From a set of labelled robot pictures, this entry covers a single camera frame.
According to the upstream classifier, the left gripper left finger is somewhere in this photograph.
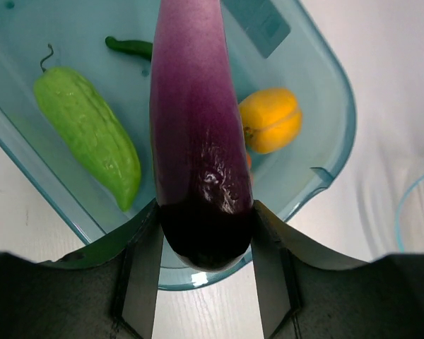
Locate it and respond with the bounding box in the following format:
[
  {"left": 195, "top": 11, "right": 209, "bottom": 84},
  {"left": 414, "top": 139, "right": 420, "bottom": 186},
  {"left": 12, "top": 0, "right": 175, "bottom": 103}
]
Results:
[{"left": 0, "top": 201, "right": 163, "bottom": 338}]

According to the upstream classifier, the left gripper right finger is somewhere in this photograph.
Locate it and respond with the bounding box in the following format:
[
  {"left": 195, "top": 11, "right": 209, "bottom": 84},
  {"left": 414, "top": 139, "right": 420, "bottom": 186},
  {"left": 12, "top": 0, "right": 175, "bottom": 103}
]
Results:
[{"left": 251, "top": 201, "right": 424, "bottom": 338}]

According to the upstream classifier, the clear zip top bag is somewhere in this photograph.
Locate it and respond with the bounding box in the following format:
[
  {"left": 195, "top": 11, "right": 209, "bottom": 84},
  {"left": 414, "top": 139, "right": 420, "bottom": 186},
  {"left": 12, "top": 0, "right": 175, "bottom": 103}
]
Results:
[{"left": 395, "top": 164, "right": 424, "bottom": 253}]

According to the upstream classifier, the orange fake fruit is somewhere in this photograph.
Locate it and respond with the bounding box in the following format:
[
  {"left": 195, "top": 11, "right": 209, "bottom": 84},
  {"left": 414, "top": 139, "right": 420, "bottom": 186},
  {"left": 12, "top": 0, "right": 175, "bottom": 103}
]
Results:
[{"left": 246, "top": 152, "right": 254, "bottom": 185}]

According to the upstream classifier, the purple fake eggplant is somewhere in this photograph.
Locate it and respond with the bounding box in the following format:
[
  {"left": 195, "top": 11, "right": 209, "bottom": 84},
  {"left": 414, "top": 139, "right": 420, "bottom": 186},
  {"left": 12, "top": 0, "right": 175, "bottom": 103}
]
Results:
[{"left": 150, "top": 1, "right": 253, "bottom": 272}]

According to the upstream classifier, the yellow fake fruit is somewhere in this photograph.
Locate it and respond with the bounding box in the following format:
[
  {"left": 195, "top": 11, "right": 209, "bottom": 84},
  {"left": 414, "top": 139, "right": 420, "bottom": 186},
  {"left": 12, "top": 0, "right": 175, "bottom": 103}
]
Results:
[{"left": 238, "top": 88, "right": 302, "bottom": 154}]

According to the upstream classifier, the light green fake vegetable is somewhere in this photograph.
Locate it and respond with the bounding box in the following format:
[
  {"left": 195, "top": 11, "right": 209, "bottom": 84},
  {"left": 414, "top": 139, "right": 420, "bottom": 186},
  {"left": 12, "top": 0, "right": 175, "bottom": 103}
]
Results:
[{"left": 33, "top": 66, "right": 141, "bottom": 212}]

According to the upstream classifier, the green fake chili pepper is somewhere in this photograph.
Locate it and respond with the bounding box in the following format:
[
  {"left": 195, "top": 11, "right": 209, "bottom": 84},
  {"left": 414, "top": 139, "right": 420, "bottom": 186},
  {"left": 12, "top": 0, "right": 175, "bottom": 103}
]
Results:
[{"left": 105, "top": 36, "right": 153, "bottom": 61}]

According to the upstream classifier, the teal transparent plastic bin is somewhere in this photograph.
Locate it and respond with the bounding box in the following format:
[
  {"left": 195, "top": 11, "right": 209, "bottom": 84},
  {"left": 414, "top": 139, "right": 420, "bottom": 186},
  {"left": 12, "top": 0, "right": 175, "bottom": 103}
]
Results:
[{"left": 0, "top": 1, "right": 356, "bottom": 270}]

